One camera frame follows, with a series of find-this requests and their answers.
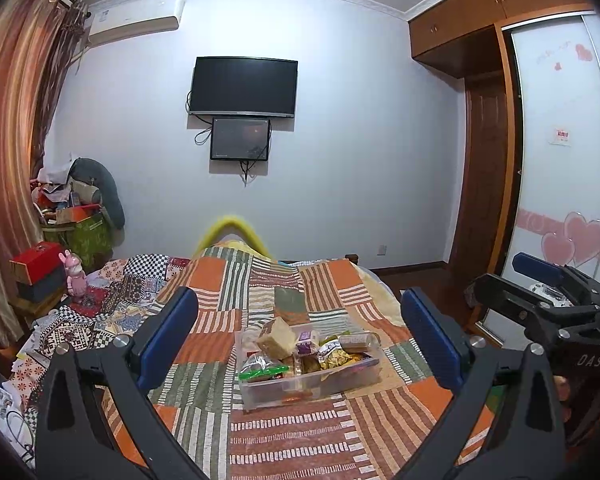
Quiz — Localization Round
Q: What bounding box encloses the black wall television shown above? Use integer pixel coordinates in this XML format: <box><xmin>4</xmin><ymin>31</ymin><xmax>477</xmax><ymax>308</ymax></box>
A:
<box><xmin>187</xmin><ymin>56</ymin><xmax>299</xmax><ymax>118</ymax></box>

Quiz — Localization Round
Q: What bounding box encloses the gold clear cracker package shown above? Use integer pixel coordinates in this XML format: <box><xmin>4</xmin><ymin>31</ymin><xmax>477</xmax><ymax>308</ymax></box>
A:
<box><xmin>338</xmin><ymin>332</ymin><xmax>380</xmax><ymax>353</ymax></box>

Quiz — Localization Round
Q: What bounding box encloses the striped orange curtain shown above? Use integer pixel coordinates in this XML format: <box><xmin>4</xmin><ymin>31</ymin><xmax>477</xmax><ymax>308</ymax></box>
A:
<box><xmin>0</xmin><ymin>0</ymin><xmax>86</xmax><ymax>347</ymax></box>

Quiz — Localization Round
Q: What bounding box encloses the clear plastic snack bin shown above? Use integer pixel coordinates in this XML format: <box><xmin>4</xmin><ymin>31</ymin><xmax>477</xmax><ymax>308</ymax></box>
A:
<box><xmin>235</xmin><ymin>318</ymin><xmax>382</xmax><ymax>411</ymax></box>

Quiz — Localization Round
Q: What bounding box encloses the wooden wardrobe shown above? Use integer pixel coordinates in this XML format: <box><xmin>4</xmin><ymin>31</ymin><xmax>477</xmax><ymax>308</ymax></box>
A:
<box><xmin>407</xmin><ymin>0</ymin><xmax>592</xmax><ymax>328</ymax></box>

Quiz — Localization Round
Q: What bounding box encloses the dark blue box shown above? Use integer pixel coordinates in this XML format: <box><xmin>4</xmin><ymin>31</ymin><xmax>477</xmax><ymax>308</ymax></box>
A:
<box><xmin>17</xmin><ymin>266</ymin><xmax>66</xmax><ymax>304</ymax></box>

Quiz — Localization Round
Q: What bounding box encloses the green snack packet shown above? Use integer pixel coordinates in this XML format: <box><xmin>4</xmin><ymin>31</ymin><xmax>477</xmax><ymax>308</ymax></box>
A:
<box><xmin>238</xmin><ymin>364</ymin><xmax>289</xmax><ymax>382</ymax></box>

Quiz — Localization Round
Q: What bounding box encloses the checkered cloth pile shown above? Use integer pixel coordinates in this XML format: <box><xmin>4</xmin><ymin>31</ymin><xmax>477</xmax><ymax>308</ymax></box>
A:
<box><xmin>16</xmin><ymin>254</ymin><xmax>195</xmax><ymax>362</ymax></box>

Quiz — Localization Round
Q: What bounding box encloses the green cardboard box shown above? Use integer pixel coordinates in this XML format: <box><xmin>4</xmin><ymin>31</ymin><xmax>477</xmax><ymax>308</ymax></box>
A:
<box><xmin>42</xmin><ymin>212</ymin><xmax>112</xmax><ymax>273</ymax></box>

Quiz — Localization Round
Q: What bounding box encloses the red gift box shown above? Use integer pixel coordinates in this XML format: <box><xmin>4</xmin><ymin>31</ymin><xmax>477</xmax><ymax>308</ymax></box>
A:
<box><xmin>9</xmin><ymin>242</ymin><xmax>64</xmax><ymax>285</ymax></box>

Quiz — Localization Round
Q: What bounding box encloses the small wall monitor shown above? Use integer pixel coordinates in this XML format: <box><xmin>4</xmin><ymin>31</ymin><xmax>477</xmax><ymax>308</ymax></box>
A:
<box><xmin>210</xmin><ymin>117</ymin><xmax>271</xmax><ymax>162</ymax></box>

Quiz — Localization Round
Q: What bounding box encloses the dark grey pillow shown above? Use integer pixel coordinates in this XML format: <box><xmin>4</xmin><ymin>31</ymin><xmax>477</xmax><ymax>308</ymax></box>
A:
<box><xmin>69</xmin><ymin>157</ymin><xmax>125</xmax><ymax>231</ymax></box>

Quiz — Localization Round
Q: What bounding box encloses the white sliding wardrobe door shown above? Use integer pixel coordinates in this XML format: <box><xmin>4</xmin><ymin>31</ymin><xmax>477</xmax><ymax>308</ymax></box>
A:
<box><xmin>482</xmin><ymin>12</ymin><xmax>600</xmax><ymax>348</ymax></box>

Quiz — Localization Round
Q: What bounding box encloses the white air conditioner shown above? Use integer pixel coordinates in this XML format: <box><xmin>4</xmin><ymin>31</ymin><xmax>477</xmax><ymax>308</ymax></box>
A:
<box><xmin>87</xmin><ymin>0</ymin><xmax>184</xmax><ymax>47</ymax></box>

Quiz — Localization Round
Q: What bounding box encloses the patchwork striped bed blanket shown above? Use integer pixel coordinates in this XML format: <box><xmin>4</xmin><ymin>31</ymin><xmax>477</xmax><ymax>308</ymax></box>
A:
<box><xmin>8</xmin><ymin>243</ymin><xmax>451</xmax><ymax>479</ymax></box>

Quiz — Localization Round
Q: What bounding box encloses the pink pig plush toy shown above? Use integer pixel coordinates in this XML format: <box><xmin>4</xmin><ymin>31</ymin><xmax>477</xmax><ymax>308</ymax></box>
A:
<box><xmin>58</xmin><ymin>249</ymin><xmax>87</xmax><ymax>302</ymax></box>

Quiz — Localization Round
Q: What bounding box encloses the yellow curved headboard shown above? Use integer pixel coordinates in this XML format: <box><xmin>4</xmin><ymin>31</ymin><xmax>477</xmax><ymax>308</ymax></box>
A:
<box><xmin>194</xmin><ymin>214</ymin><xmax>273</xmax><ymax>259</ymax></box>

